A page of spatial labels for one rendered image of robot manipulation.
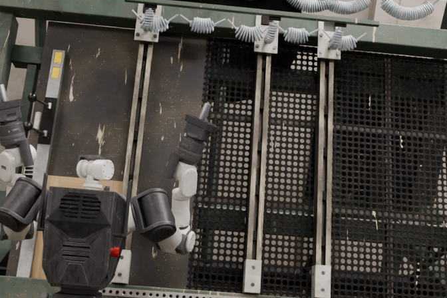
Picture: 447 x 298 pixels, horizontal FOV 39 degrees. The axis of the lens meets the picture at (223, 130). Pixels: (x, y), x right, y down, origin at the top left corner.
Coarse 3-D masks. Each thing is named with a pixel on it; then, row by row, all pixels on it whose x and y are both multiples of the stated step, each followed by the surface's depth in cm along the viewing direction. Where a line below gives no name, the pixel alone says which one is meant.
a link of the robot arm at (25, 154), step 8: (16, 136) 220; (24, 136) 223; (8, 144) 220; (16, 144) 221; (24, 144) 220; (16, 152) 220; (24, 152) 220; (32, 152) 226; (16, 160) 220; (24, 160) 220; (32, 160) 222
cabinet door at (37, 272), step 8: (48, 176) 257; (56, 176) 257; (64, 176) 258; (48, 184) 256; (56, 184) 256; (64, 184) 257; (72, 184) 257; (80, 184) 257; (104, 184) 258; (112, 184) 258; (120, 184) 258; (120, 192) 257; (40, 232) 250; (40, 240) 249; (40, 248) 248; (40, 256) 247; (40, 264) 246; (32, 272) 245; (40, 272) 246
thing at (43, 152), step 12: (60, 72) 269; (48, 84) 266; (60, 84) 268; (48, 96) 265; (48, 144) 259; (48, 156) 257; (36, 168) 255; (48, 168) 259; (36, 180) 254; (36, 228) 248; (24, 240) 247; (36, 240) 249; (24, 252) 245; (24, 264) 244; (24, 276) 243
